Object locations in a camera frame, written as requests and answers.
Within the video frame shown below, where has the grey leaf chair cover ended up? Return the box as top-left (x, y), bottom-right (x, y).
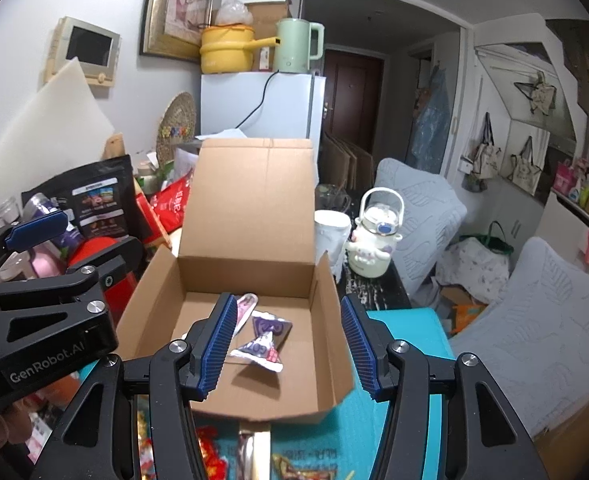
top-left (375, 158), bottom-right (468, 297)
top-left (451, 237), bottom-right (589, 436)

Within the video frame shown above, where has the brown cardboard box at right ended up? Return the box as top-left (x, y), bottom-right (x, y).
top-left (534, 402), bottom-right (589, 479)

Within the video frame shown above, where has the near grey leaf chair cover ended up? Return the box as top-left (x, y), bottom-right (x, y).
top-left (451, 237), bottom-right (589, 436)

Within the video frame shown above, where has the dark brown door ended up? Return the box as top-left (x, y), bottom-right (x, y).
top-left (323, 50), bottom-right (384, 154)

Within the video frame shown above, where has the teal bubble mailer mat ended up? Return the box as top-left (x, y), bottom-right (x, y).
top-left (76, 308), bottom-right (457, 480)

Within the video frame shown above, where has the black standing pouch bag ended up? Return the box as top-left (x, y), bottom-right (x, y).
top-left (21, 155), bottom-right (142, 240)

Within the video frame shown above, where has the framed picture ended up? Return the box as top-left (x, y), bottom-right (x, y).
top-left (139, 0), bottom-right (213, 63)

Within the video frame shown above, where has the hanging tote bag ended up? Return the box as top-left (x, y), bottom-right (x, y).
top-left (508, 136), bottom-right (541, 196)
top-left (472, 112), bottom-right (503, 180)

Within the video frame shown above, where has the white mini fridge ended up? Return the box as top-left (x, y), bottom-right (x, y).
top-left (200, 72), bottom-right (326, 151)

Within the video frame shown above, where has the white foam board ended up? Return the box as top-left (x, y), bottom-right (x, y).
top-left (0, 58), bottom-right (114, 202)

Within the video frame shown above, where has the far grey leaf chair cover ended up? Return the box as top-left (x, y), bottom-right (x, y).
top-left (375, 158), bottom-right (468, 297)

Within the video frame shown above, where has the white paper towel roll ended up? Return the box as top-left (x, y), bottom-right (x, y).
top-left (314, 209), bottom-right (352, 283)

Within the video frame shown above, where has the silver purple triangular snack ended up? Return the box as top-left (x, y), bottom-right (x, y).
top-left (229, 312), bottom-right (292, 373)

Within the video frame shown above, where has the woven round mat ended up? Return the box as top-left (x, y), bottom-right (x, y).
top-left (156, 92), bottom-right (197, 166)

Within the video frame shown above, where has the person's hand holding gripper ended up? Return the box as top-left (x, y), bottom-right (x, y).
top-left (0, 401), bottom-right (32, 448)

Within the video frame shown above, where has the red chinese snack packet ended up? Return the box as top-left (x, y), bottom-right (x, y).
top-left (197, 426), bottom-right (229, 480)

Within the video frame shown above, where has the wall intercom monitor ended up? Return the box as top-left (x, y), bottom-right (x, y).
top-left (44, 16), bottom-right (121, 88)

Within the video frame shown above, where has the open cardboard box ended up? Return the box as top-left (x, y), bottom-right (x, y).
top-left (116, 139), bottom-right (354, 424)

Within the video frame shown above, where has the yellow pot with handle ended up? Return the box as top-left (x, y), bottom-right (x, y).
top-left (200, 24), bottom-right (281, 75)

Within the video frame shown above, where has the left hanging tote bag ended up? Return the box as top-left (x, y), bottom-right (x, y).
top-left (472, 112), bottom-right (503, 180)

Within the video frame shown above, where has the white cartoon kettle bottle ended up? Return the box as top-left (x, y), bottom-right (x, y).
top-left (345, 186), bottom-right (405, 278)

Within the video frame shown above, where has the small window gift box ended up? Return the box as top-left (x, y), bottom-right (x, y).
top-left (236, 422), bottom-right (272, 480)

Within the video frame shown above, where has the nutritious cereal snack bag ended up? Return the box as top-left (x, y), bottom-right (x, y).
top-left (270, 448), bottom-right (358, 480)

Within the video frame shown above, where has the green electric kettle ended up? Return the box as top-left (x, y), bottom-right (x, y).
top-left (274, 18), bottom-right (325, 74)

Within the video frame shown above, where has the pink white snack stick packet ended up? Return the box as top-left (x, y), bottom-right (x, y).
top-left (235, 292), bottom-right (259, 334)

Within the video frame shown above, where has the right hanging tote bag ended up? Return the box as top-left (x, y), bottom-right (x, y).
top-left (508, 136), bottom-right (541, 196)

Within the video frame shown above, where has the pink bottle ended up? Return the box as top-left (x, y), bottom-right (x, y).
top-left (31, 246), bottom-right (66, 278)

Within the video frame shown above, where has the purple can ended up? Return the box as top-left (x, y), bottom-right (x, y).
top-left (22, 193), bottom-right (83, 259)

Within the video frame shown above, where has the red cylindrical container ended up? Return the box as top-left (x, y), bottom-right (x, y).
top-left (67, 236), bottom-right (144, 325)

